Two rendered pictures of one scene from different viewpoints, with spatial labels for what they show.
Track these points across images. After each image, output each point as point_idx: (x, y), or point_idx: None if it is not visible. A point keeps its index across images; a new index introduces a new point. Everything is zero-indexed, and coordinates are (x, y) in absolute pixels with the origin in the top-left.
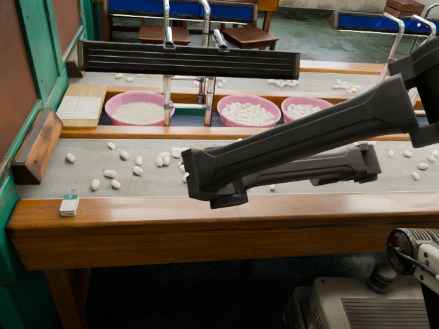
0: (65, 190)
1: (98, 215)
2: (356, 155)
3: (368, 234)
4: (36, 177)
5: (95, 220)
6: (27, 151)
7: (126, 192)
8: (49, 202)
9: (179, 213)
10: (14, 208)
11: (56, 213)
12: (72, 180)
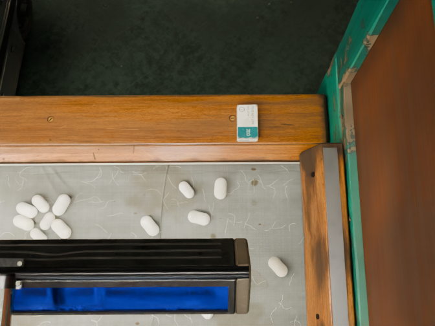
0: (268, 181)
1: (204, 108)
2: None
3: None
4: (304, 151)
5: (206, 99)
6: (328, 178)
7: (169, 176)
8: (280, 138)
9: (84, 108)
10: (326, 127)
11: (264, 115)
12: (262, 207)
